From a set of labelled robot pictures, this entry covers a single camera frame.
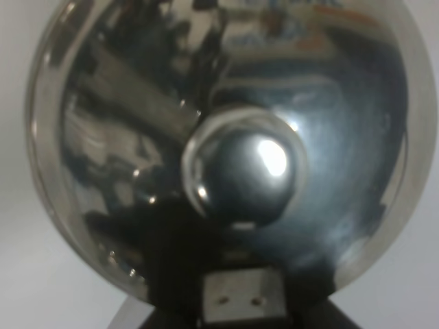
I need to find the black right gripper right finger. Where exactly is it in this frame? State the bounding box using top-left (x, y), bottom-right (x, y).
top-left (279, 256), bottom-right (359, 328)

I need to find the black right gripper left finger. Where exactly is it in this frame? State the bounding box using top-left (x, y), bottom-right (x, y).
top-left (106, 253), bottom-right (206, 329)

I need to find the stainless steel teapot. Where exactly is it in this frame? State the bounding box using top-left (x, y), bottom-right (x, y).
top-left (25, 0), bottom-right (411, 329)

